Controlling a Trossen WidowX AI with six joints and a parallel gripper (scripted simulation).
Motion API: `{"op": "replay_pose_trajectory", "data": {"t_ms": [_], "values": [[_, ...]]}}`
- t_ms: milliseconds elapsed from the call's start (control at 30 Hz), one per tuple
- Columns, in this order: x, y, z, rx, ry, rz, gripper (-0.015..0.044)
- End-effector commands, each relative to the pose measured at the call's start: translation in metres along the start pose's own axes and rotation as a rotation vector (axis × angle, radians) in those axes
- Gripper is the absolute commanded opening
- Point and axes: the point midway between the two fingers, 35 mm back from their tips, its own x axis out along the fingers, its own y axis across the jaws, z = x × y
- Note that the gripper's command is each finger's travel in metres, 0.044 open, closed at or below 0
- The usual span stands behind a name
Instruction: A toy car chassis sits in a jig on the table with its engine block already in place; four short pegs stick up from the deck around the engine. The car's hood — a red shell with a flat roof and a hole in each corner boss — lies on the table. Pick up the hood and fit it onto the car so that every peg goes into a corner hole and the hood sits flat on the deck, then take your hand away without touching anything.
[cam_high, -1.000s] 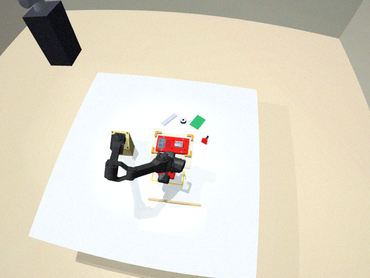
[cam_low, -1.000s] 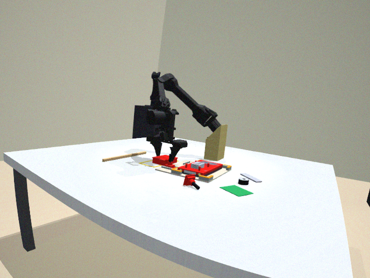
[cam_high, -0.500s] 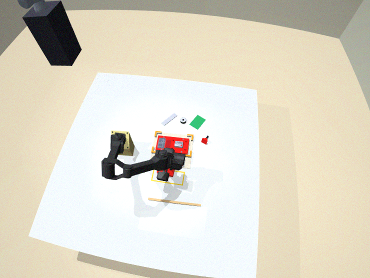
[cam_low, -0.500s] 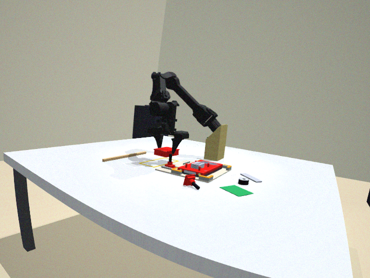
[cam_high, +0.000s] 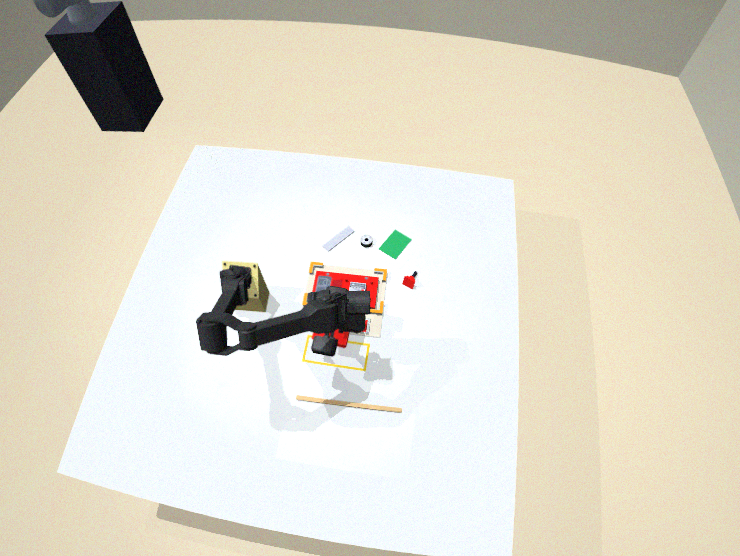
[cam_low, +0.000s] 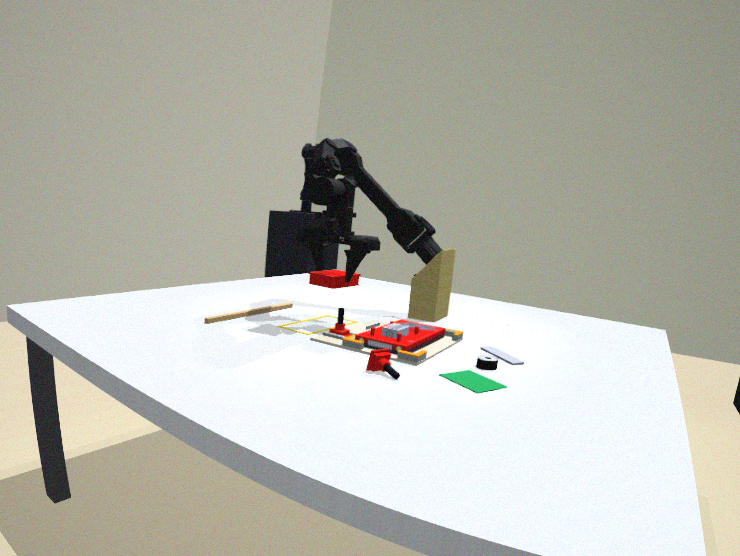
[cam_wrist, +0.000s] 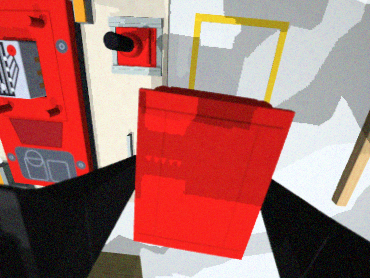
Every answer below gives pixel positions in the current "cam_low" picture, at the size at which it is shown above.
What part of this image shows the green flat plate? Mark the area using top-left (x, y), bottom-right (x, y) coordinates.
top-left (439, 370), bottom-right (507, 394)

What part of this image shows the tan wooden stick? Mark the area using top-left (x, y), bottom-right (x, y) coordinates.
top-left (204, 303), bottom-right (293, 324)

